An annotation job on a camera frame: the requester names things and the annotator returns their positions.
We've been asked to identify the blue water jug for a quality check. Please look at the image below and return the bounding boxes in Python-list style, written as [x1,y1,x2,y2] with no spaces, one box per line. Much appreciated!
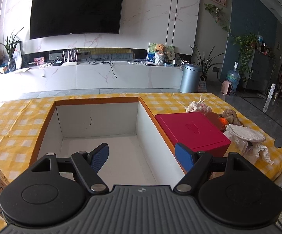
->
[226,62,241,91]

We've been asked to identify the white wifi router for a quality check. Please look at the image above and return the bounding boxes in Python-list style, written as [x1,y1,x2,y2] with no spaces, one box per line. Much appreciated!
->
[62,49,78,66]

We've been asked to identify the dark cabinet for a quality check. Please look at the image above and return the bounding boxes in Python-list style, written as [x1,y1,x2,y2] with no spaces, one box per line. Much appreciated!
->
[245,50,274,95]

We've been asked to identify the potted plant in vase left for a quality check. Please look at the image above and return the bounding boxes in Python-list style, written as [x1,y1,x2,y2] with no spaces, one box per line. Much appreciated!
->
[0,28,23,72]

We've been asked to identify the woven basket bag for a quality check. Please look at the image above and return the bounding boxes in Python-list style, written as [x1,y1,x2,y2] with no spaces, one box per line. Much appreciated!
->
[198,76,207,93]

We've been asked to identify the brown teddy bear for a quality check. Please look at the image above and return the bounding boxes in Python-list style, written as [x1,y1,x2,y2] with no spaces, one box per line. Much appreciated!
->
[154,44,165,66]

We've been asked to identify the pink small heater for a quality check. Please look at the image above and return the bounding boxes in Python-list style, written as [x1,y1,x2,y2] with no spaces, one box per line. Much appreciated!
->
[221,80,234,95]

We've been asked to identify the black curved television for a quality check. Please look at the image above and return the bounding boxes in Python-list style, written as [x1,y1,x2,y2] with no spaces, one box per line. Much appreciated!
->
[30,0,123,39]

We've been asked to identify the large open cardboard box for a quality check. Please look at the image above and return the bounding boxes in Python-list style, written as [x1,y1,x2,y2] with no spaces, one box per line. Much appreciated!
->
[32,97,184,188]

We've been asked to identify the red square storage box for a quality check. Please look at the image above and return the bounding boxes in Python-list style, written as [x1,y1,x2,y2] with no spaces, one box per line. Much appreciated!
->
[155,112,230,157]

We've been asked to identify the grey metal trash can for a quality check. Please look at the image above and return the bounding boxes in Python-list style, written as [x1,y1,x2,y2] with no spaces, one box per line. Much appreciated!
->
[180,63,202,93]

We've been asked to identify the potted long-leaf plant right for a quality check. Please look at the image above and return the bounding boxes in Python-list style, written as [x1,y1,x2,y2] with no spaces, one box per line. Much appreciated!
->
[190,44,225,81]

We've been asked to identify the white marble TV console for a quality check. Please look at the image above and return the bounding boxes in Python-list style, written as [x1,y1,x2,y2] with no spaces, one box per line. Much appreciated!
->
[0,62,182,95]

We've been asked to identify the brown knotted plush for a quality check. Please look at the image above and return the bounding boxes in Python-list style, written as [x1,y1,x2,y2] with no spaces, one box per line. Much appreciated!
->
[220,109,244,126]

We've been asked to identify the white cloth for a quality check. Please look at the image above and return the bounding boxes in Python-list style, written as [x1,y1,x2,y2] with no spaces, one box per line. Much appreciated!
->
[234,139,273,165]

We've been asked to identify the orange plush toy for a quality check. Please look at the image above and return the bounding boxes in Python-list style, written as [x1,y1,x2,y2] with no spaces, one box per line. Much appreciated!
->
[218,117,229,130]

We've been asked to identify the white round cushion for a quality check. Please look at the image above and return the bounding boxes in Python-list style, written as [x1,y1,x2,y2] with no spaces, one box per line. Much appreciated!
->
[224,124,266,153]

